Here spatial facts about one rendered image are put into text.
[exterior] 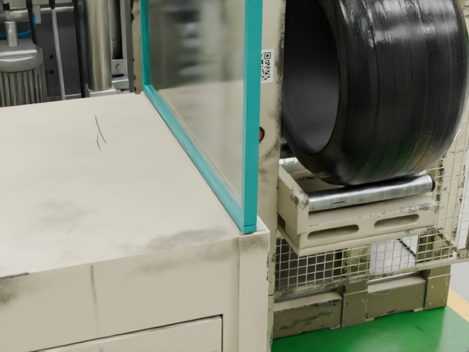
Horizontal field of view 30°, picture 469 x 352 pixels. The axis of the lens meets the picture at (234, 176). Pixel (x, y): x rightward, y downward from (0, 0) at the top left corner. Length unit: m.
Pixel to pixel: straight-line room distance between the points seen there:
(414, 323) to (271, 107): 1.46
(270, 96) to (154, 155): 0.60
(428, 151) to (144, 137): 0.75
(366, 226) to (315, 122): 0.36
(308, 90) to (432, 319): 1.22
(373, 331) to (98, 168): 1.94
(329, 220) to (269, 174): 0.17
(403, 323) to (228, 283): 2.05
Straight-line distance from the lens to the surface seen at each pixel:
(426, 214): 2.14
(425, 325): 3.21
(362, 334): 3.12
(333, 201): 2.02
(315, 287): 2.77
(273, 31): 1.88
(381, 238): 2.10
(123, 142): 1.43
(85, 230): 1.18
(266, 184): 2.02
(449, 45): 1.88
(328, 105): 2.32
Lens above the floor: 1.86
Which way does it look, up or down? 27 degrees down
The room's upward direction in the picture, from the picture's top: 1 degrees clockwise
